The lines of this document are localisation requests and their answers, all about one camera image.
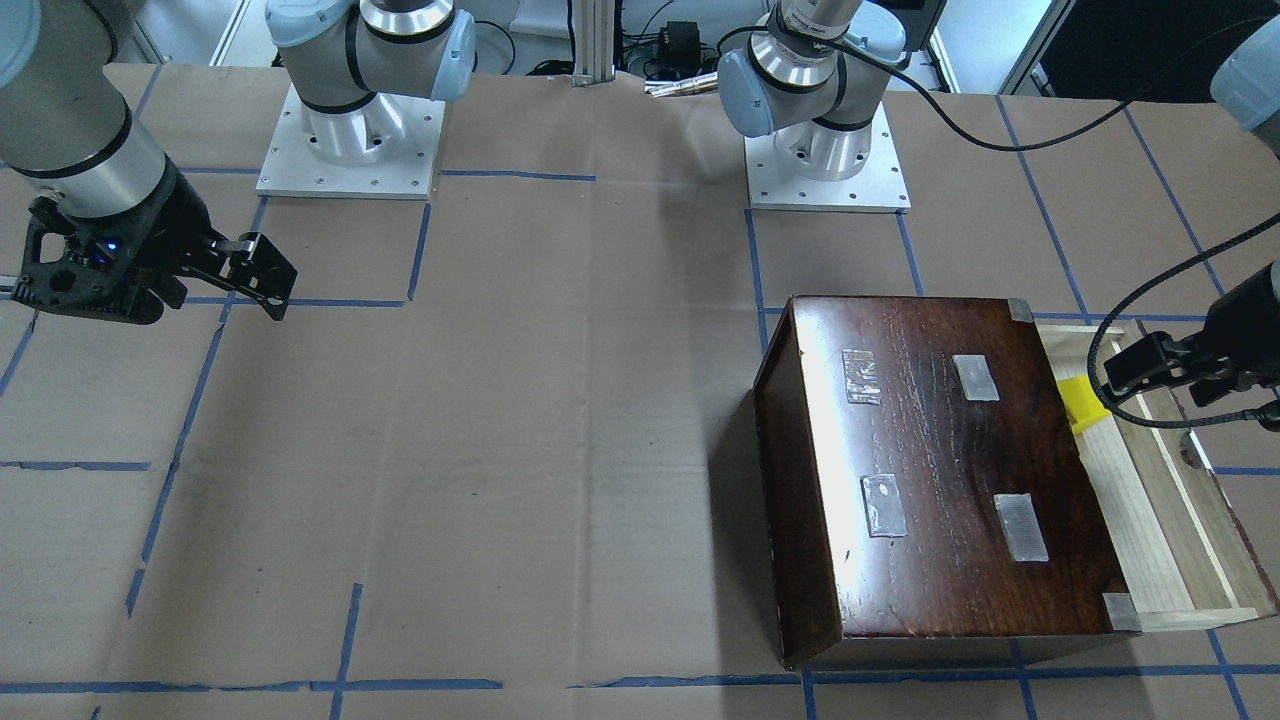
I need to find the dark wooden drawer cabinet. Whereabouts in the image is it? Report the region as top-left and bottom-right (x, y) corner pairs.
(751, 295), (1126, 670)

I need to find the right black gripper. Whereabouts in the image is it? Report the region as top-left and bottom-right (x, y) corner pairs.
(12, 161), (298, 325)

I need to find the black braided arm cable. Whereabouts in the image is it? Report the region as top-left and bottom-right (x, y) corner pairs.
(718, 20), (1280, 430)

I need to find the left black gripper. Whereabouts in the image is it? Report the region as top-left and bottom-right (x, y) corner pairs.
(1100, 263), (1279, 432)

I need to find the black power adapter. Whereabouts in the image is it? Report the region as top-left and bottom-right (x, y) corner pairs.
(658, 20), (701, 77)

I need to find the aluminium frame post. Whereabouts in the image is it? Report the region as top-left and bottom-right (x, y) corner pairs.
(568, 1), (620, 87)

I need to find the light wooden drawer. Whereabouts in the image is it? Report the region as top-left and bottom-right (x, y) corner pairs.
(1028, 389), (1277, 639)

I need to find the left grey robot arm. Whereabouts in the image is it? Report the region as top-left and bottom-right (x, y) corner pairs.
(717, 1), (1279, 429)

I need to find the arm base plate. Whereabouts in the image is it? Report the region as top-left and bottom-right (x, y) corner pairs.
(745, 105), (911, 213)
(256, 88), (448, 201)

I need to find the yellow block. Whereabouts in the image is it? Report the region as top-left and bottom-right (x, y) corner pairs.
(1056, 374), (1111, 436)

